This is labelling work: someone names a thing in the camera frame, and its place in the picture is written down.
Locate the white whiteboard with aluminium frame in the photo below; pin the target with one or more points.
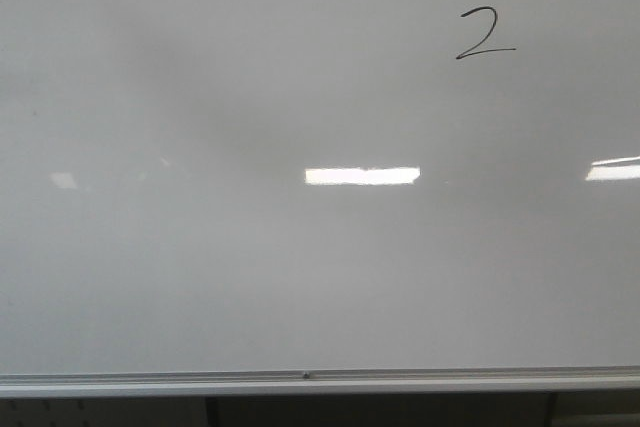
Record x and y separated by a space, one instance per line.
237 197

